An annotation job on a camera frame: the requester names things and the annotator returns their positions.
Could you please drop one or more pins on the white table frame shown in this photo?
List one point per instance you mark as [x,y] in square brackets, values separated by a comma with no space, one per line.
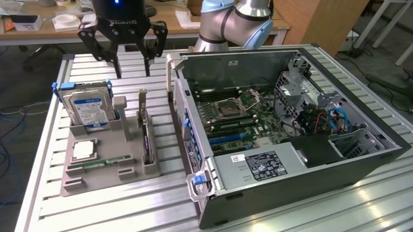
[377,42]

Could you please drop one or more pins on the blue expansion slot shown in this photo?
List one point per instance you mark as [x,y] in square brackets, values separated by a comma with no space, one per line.
[226,139]

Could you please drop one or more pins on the wooden cabinet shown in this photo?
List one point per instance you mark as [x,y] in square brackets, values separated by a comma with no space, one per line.
[329,24]

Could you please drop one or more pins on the brown cardboard box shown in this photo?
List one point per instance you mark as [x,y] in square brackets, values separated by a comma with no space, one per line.
[192,8]

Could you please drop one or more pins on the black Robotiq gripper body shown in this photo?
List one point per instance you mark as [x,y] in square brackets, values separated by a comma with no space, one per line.
[122,26]

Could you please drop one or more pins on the white paper stack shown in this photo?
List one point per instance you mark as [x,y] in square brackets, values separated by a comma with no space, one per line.
[187,20]

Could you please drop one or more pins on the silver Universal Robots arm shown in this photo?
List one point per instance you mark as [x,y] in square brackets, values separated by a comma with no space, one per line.
[222,24]

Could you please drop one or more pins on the grey plastic parts rack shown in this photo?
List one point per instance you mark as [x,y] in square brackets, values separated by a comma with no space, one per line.
[110,174]

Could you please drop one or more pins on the black Nvidia graphics card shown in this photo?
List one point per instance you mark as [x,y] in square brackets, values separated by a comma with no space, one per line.
[146,140]

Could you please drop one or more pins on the green loose RAM stick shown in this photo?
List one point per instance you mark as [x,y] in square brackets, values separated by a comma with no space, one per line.
[96,163]

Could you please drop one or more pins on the green motherboard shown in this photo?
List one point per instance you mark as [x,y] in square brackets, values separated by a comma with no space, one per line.
[258,125]

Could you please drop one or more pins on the blue case latch tab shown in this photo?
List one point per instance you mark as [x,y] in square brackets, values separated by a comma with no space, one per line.
[196,180]

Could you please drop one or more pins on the hard disk in blue caddy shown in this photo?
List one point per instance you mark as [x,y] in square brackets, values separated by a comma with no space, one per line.
[87,108]

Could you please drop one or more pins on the white round holder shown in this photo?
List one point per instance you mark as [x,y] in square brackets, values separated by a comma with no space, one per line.
[67,23]

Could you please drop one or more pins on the silver CPU chip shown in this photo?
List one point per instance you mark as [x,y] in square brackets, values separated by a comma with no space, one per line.
[83,149]

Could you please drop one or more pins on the wooden desk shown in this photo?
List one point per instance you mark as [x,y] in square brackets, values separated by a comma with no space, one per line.
[48,35]

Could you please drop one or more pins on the installed RAM stick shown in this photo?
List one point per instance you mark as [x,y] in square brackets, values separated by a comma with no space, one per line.
[231,123]

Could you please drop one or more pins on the black stand foot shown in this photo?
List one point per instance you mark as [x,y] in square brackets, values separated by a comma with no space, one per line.
[386,83]

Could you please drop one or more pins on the metal socket cover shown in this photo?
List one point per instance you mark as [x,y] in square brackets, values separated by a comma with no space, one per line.
[250,99]

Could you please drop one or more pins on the CPU socket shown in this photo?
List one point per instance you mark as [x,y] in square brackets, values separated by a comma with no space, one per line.
[227,107]

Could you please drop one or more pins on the grey power supply unit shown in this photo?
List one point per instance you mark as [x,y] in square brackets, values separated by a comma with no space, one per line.
[231,174]

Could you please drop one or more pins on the metal disk bay cage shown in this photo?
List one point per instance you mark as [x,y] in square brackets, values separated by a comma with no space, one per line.
[290,91]

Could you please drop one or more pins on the small white labelled box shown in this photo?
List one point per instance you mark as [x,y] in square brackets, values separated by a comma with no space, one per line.
[87,18]

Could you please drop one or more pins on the grey plastic disk bay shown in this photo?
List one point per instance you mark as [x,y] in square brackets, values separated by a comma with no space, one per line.
[348,142]

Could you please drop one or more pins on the white box with black lid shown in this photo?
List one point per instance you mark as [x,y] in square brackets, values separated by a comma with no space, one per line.
[27,25]

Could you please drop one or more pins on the black open PC case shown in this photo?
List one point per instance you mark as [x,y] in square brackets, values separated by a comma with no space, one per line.
[290,193]

